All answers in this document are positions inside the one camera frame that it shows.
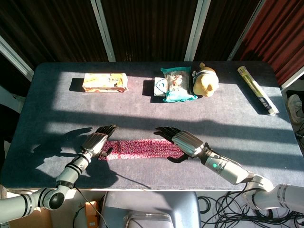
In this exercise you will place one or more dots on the white box with blue logo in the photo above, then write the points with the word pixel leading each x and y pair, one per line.
pixel 158 86

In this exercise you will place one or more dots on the teal snack bag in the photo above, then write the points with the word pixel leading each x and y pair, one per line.
pixel 178 83

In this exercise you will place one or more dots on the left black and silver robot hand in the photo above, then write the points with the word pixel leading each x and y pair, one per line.
pixel 95 140

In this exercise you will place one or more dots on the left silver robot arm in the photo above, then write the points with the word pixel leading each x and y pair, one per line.
pixel 69 172

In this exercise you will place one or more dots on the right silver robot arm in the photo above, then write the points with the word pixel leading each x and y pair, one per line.
pixel 228 169

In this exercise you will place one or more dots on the orange cardboard box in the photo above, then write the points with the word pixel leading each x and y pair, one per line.
pixel 91 213

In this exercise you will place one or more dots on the yellow printed cardboard box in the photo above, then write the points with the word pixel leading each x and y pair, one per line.
pixel 104 82

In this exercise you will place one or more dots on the red curtain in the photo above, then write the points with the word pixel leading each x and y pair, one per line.
pixel 278 31

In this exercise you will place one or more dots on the long pink patterned cloth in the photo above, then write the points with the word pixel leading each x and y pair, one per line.
pixel 142 148

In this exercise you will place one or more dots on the yellow plush toy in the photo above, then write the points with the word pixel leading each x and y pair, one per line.
pixel 205 82

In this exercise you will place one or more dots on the white window post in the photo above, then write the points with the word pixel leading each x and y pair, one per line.
pixel 245 31
pixel 197 31
pixel 103 31

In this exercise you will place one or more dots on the long yellow and black tube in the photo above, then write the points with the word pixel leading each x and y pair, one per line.
pixel 256 90

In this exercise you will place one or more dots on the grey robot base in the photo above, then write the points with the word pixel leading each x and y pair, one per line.
pixel 152 206

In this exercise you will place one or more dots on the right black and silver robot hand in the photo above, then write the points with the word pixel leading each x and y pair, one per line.
pixel 190 143

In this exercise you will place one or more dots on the brown cardboard box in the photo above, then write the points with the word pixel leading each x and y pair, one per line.
pixel 35 219

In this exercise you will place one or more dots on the white sneaker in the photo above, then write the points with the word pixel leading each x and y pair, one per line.
pixel 295 107

